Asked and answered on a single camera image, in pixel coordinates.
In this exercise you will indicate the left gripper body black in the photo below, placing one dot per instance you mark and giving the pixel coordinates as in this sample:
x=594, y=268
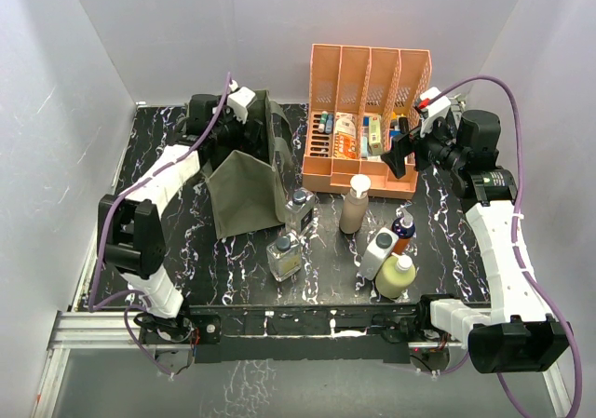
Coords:
x=228, y=132

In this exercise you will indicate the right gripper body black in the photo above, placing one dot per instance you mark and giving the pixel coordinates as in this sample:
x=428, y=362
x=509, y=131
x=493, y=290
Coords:
x=436, y=148

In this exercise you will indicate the olive green canvas bag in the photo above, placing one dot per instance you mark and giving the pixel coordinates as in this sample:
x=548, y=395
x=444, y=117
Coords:
x=246, y=191

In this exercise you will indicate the clear square bottle black label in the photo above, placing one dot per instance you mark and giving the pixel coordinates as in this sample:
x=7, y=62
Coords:
x=300, y=213

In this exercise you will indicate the clear square bottle yellow liquid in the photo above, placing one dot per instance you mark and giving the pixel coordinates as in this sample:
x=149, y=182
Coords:
x=284, y=257

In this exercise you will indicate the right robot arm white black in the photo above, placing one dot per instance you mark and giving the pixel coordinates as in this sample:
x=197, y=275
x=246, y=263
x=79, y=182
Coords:
x=520, y=333

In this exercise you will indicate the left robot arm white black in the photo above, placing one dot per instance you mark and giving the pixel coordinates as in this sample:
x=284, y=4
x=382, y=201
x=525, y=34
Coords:
x=130, y=234

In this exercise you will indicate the green white small box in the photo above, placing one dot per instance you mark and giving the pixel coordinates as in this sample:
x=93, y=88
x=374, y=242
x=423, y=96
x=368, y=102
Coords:
x=372, y=145

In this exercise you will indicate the red white snack packet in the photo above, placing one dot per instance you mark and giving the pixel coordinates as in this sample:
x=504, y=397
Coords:
x=345, y=136

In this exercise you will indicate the orange plastic file organizer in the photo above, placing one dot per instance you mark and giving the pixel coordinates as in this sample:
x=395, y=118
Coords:
x=360, y=98

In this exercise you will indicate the small blue tubes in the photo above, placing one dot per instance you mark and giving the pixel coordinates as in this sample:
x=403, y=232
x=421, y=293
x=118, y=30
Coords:
x=325, y=125

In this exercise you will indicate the brown pump bottle white top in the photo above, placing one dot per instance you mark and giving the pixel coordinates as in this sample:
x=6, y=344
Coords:
x=355, y=204

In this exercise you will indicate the dark blue orange pump bottle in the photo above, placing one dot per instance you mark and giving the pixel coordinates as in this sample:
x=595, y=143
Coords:
x=404, y=228

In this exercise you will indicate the white bottle grey cap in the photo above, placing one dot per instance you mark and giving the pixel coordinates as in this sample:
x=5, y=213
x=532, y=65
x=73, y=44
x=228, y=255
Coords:
x=377, y=251

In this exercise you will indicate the pale yellow bottle white cap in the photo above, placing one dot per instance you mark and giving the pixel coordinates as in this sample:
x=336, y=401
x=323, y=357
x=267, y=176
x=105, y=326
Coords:
x=396, y=275

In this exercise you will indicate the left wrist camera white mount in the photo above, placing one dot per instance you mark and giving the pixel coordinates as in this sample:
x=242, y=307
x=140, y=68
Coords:
x=239, y=100

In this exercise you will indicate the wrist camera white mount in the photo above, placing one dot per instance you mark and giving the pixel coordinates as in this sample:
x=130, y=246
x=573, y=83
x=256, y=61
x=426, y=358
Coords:
x=430, y=106
x=239, y=100

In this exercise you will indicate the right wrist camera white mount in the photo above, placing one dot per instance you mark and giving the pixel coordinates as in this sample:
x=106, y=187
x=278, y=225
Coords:
x=430, y=106

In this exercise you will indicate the black front rail frame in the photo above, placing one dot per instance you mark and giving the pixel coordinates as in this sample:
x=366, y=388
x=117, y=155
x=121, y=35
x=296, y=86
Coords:
x=381, y=331

